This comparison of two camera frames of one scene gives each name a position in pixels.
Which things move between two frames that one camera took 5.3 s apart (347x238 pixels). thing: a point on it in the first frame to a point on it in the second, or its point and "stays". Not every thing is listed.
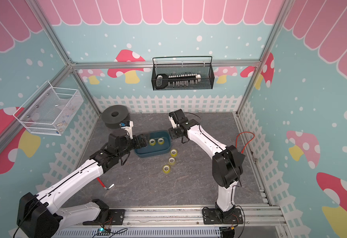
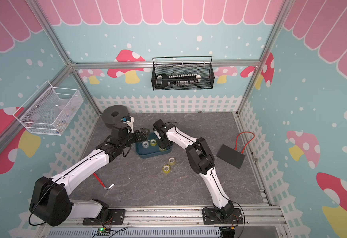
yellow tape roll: x=171 y=160 stays
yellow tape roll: x=152 y=142 stays
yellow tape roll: x=166 y=169 stays
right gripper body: x=174 y=133 to x=163 y=144
